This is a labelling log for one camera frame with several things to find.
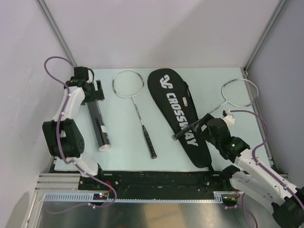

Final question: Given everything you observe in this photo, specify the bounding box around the black shuttlecock tube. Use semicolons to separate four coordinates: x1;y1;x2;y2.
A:
87;102;111;152

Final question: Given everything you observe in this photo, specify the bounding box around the black racket bag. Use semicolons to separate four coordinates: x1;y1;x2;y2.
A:
147;68;212;169

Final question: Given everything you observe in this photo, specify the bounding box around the badminton racket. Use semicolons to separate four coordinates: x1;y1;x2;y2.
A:
112;69;157;159
172;78;259;140

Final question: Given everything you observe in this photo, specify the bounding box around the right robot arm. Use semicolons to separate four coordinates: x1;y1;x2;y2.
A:
192;112;304;228

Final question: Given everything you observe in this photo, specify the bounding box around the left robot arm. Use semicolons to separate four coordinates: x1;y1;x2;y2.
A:
42;66;105;190

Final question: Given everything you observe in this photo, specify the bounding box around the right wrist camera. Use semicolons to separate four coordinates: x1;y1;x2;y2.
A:
221;109;235;127

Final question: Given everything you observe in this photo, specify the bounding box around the white slotted cable duct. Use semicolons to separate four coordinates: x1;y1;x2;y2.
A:
44;191;240;203

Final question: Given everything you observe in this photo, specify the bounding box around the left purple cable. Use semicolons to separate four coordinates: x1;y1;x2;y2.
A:
44;56;117;202

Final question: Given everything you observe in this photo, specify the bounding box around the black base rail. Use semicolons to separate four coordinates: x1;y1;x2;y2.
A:
78;171;235;199

